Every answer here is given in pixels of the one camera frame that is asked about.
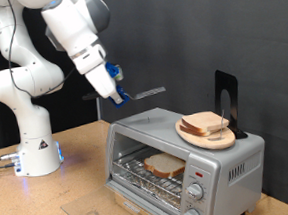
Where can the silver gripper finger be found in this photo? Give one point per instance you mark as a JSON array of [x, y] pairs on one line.
[[116, 98]]

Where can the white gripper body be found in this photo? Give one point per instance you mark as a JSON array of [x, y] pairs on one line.
[[101, 80]]

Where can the black spatula with blue block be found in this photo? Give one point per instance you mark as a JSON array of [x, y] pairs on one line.
[[149, 93]]

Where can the white bread slice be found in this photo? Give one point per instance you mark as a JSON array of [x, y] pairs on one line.
[[201, 119], [163, 164], [194, 132]]

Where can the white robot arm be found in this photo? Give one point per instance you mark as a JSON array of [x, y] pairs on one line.
[[37, 152]]

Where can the silver toaster oven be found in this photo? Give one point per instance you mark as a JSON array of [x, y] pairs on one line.
[[237, 187]]

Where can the vertical metal pole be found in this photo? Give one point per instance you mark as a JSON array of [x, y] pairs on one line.
[[99, 112]]

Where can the aluminium foil sheet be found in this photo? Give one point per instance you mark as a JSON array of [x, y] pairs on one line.
[[164, 194]]

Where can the round wooden board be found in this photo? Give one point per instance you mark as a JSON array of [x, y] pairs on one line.
[[217, 142]]

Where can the black metal bookend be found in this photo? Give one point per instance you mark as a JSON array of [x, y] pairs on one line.
[[233, 100]]

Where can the wrist camera on blue mount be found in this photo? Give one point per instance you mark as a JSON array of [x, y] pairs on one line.
[[111, 70]]

